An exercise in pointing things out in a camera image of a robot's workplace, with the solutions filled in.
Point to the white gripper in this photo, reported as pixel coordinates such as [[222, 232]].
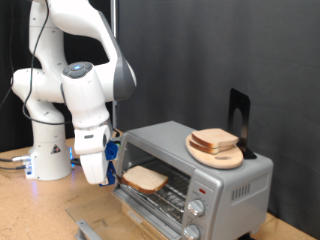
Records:
[[93, 166]]

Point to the white bread slice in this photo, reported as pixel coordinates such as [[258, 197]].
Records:
[[206, 149], [145, 179], [215, 136]]

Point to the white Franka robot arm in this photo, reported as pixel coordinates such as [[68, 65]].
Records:
[[83, 93]]

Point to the wooden crate under oven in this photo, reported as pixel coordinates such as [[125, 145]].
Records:
[[143, 224]]

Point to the silver oven knob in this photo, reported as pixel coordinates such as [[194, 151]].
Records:
[[196, 207], [191, 232]]

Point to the silver toaster oven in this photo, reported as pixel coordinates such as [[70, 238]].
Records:
[[240, 206]]

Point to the aluminium foil sheet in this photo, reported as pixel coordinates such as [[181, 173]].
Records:
[[166, 208]]

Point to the oval wooden cutting board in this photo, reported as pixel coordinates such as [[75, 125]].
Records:
[[220, 161]]

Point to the black curtain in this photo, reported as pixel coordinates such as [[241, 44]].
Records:
[[6, 50]]

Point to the vertical metal pole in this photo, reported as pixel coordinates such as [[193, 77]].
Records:
[[114, 16]]

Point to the black metal bookend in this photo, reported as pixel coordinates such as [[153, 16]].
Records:
[[245, 110]]

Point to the grey backdrop cloth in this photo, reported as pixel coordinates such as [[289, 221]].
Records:
[[216, 50]]

